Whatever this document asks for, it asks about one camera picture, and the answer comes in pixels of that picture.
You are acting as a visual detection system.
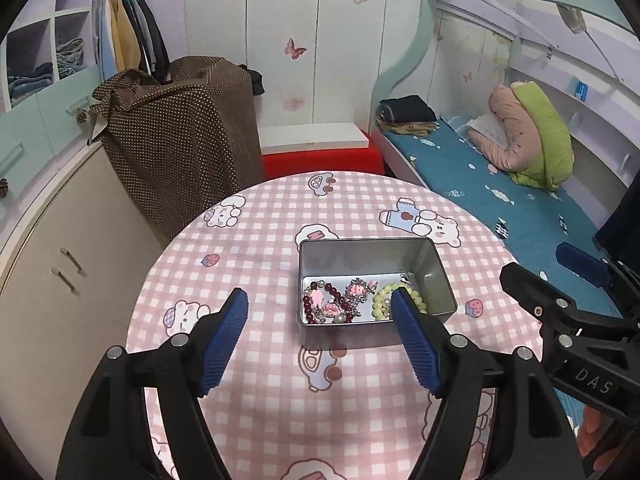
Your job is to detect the white cubby shelf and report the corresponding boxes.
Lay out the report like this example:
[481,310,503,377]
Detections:
[1,0,94,113]

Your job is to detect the grey metal tin box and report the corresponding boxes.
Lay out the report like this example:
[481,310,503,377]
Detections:
[297,237,457,350]

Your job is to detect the silver chain jewelry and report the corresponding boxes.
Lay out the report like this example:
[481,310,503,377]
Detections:
[400,273,418,288]

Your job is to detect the mint drawer unit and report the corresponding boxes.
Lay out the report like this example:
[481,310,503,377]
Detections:
[1,65,101,214]

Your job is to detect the white board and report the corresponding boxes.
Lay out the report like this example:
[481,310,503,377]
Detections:
[258,122,369,155]

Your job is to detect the pale yellow bead bracelet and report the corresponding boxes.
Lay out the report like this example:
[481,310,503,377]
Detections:
[370,282,429,322]

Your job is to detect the beige cabinet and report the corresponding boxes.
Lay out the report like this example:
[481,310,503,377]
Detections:
[1,148,167,478]

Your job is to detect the folded dark clothes stack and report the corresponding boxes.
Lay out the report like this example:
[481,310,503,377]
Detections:
[375,96,439,136]

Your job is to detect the dark red bead bracelet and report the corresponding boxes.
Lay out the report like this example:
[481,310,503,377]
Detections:
[300,282,352,321]

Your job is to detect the teal bed sheet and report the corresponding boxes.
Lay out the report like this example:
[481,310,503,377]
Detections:
[384,116,632,411]

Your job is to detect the pink charm jewelry cluster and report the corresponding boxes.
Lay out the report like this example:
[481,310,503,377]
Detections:
[316,278,378,324]

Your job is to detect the brown polka dot cloth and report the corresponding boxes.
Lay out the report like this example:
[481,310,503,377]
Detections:
[91,56,265,238]

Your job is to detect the red stool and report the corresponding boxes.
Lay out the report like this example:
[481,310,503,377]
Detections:
[262,132,385,180]

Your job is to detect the green and pink quilt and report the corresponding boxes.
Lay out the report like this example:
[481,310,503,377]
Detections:
[468,81,575,191]

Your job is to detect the right hand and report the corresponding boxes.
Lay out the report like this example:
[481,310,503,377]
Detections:
[576,405,602,457]

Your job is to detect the white pillow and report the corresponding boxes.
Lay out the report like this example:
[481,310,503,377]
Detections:
[466,114,509,150]

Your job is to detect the pink checkered tablecloth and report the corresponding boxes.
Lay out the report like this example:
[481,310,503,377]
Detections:
[126,172,541,479]

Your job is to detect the hanging clothes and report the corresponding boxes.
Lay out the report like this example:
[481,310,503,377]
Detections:
[92,0,171,84]

